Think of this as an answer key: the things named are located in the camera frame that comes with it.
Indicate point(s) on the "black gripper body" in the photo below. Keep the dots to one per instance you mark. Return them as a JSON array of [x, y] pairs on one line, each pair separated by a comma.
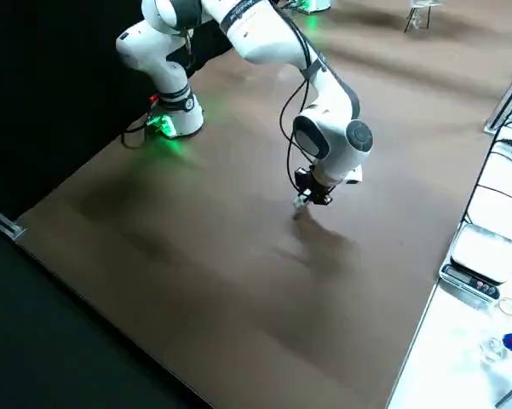
[[313, 187]]

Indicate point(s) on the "clear glass jar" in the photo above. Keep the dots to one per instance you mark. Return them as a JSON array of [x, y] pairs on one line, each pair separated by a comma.
[[493, 350]]

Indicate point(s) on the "aluminium frame profile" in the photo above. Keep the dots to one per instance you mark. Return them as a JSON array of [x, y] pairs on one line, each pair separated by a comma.
[[2, 221]]

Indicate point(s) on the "aluminium frame post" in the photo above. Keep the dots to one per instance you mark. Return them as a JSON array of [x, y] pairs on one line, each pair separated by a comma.
[[507, 98]]

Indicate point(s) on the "digital kitchen scale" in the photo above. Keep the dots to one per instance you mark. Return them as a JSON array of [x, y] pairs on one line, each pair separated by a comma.
[[481, 255]]

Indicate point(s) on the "small glass dish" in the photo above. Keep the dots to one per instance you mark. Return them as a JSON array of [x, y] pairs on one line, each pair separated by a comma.
[[508, 307]]

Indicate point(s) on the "red base connector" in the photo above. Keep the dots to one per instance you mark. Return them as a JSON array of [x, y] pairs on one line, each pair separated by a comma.
[[154, 99]]

